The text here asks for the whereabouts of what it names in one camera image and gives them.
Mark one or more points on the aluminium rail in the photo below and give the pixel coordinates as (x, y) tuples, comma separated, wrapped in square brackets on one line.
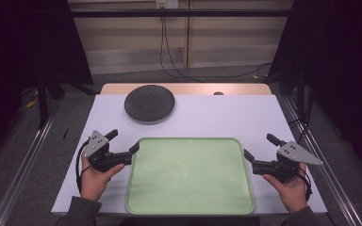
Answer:
[(323, 163), (22, 166)]

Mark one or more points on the white wall socket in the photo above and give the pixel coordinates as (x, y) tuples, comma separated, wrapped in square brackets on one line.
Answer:
[(167, 3)]

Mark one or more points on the black metal stand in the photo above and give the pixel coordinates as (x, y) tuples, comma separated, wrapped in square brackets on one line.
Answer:
[(42, 100)]

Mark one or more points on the light green plastic tray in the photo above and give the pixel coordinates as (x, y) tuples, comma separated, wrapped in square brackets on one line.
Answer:
[(189, 175)]

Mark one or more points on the person's right hand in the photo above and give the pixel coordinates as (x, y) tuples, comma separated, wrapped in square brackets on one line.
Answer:
[(290, 191)]

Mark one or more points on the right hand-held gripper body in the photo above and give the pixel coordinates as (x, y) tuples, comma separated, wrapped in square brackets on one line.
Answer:
[(284, 164)]

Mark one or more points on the black curtain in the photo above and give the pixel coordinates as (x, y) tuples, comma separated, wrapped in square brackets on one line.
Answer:
[(336, 62), (25, 47)]

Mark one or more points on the white table mat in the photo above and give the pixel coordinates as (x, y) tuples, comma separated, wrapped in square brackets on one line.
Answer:
[(201, 119)]

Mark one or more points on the dark grey round plate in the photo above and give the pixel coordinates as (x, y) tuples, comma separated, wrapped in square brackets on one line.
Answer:
[(149, 103)]

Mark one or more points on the person's left hand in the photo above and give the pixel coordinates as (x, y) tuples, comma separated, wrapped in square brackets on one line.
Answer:
[(95, 180)]

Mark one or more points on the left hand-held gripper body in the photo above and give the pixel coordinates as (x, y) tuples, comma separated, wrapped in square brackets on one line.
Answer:
[(102, 155)]

